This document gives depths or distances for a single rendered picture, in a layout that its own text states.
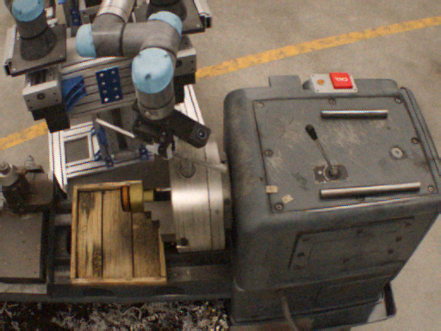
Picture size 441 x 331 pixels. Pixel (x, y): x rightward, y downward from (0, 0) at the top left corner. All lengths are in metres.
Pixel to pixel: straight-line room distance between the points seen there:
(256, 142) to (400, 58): 2.52
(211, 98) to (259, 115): 1.77
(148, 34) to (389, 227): 0.79
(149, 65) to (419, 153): 0.79
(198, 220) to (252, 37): 2.41
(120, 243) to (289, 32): 2.42
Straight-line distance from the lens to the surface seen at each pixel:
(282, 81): 1.46
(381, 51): 3.71
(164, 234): 1.34
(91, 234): 1.63
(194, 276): 1.54
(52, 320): 1.87
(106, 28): 1.04
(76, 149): 2.73
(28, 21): 1.73
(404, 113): 1.48
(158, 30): 1.01
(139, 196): 1.39
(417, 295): 2.63
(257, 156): 1.28
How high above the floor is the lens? 2.28
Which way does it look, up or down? 54 degrees down
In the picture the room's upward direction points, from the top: straight up
